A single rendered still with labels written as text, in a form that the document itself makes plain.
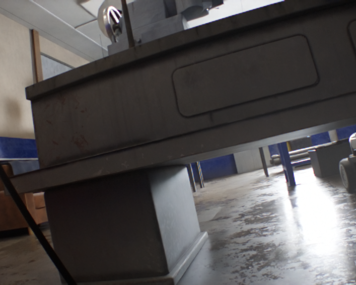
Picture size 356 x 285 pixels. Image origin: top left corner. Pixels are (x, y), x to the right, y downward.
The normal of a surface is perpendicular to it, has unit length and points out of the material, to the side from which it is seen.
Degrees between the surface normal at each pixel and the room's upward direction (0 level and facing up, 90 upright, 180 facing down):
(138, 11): 76
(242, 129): 90
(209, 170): 90
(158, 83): 90
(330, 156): 90
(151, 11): 70
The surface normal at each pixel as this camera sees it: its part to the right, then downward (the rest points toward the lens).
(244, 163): -0.25, -0.07
